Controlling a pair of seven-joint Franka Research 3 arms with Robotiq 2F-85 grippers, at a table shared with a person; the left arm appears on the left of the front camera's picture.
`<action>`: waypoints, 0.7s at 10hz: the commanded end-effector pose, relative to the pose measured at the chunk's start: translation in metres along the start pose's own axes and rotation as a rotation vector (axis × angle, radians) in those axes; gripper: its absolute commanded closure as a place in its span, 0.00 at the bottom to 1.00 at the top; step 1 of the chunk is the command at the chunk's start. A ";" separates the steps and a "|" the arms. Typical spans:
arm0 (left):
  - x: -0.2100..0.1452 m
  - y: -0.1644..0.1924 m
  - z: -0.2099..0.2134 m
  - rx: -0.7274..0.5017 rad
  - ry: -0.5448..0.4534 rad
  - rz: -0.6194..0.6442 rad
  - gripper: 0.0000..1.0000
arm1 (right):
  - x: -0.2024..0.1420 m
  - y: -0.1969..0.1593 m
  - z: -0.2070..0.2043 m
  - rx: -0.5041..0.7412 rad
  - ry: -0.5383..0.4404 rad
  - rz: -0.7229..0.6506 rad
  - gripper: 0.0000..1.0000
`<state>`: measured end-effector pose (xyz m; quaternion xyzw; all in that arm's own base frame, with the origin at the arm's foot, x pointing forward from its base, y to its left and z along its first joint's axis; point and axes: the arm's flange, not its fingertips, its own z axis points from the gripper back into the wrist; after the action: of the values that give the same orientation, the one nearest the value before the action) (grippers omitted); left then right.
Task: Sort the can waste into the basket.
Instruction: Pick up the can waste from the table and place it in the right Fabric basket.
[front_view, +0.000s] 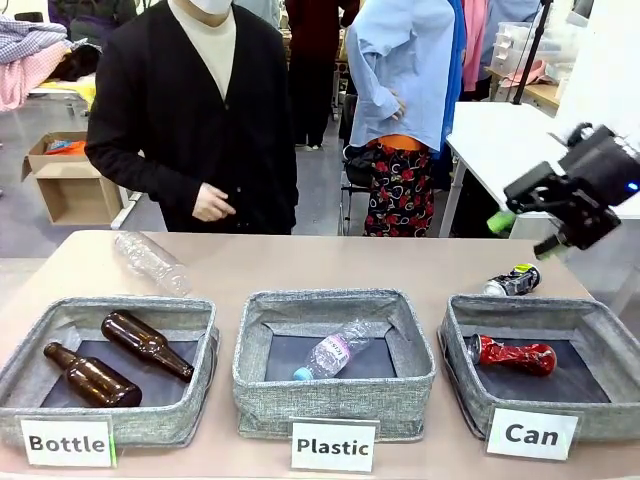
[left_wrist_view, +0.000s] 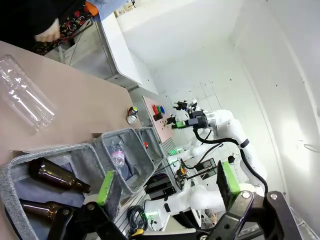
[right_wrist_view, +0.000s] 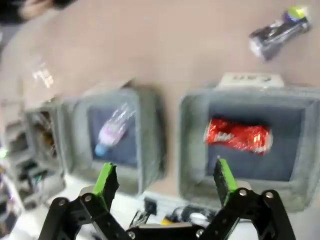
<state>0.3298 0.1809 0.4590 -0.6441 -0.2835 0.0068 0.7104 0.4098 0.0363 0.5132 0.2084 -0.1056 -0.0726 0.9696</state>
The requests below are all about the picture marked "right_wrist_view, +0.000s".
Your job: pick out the grey fabric basket bottle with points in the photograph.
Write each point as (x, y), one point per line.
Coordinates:
(58, 150)

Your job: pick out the white sign reading Can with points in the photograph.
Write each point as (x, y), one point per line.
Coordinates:
(250, 79)

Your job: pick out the person in black cardigan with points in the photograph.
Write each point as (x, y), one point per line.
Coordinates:
(30, 8)

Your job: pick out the clear crushed plastic bottle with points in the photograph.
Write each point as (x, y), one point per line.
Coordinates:
(113, 130)

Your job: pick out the grey fabric basket can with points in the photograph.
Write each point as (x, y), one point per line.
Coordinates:
(305, 150)

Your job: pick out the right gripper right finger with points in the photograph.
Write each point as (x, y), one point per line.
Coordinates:
(226, 185)

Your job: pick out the crushed red drink can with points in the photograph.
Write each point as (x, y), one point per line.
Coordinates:
(237, 136)

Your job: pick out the grey fabric basket plastic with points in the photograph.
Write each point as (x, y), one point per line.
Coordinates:
(150, 125)

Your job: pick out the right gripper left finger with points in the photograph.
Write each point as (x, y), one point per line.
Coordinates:
(100, 185)

